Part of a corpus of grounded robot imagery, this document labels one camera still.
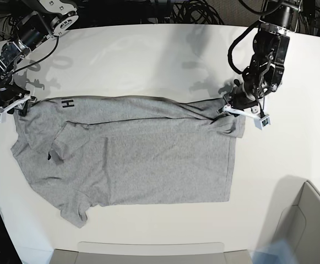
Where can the grey T-shirt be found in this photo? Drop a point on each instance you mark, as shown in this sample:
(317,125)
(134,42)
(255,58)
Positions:
(81,152)

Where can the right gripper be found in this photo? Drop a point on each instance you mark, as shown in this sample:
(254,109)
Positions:
(15,99)

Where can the white box at right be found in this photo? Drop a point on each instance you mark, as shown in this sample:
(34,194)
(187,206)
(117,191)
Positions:
(299,225)

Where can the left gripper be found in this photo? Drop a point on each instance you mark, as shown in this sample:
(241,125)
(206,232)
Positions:
(245,100)

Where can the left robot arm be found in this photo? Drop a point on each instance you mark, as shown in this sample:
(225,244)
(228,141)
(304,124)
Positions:
(265,71)

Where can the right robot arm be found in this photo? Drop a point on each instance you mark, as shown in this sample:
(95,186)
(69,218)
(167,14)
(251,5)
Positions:
(47,20)

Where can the grey chair at bottom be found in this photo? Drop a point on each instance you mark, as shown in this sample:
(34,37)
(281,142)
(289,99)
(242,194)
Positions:
(88,252)

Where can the blue blurred object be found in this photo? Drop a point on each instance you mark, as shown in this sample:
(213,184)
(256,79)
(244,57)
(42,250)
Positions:
(277,252)

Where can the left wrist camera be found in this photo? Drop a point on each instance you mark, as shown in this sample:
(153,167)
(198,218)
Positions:
(262,122)

